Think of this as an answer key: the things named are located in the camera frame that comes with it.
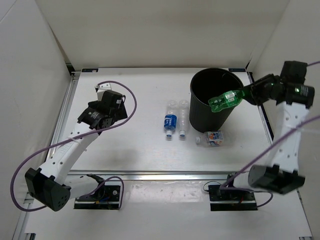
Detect blue label plastic bottle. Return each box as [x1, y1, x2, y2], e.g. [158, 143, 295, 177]
[163, 100, 179, 139]

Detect aluminium front table rail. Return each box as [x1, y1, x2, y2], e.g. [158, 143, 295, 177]
[67, 170, 235, 181]

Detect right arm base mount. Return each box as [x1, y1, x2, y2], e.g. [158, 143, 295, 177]
[202, 180, 258, 212]

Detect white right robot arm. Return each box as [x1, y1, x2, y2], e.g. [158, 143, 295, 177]
[224, 61, 315, 200]

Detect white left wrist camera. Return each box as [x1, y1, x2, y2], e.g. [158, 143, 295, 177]
[94, 82, 112, 94]

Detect clear crushed plastic bottle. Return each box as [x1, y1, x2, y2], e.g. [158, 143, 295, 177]
[178, 100, 190, 139]

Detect orange blue label bottle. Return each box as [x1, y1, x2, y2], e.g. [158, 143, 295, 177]
[195, 130, 225, 147]

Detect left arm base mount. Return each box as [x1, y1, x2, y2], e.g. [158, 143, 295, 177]
[73, 174, 125, 210]

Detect black plastic waste bin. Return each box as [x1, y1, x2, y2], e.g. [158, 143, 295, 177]
[189, 68, 244, 133]

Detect green plastic bottle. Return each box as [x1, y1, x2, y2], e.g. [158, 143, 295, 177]
[208, 90, 245, 113]

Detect aluminium left frame rail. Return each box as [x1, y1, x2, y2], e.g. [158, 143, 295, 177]
[50, 71, 81, 145]

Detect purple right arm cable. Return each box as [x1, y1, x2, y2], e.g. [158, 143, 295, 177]
[219, 60, 320, 208]

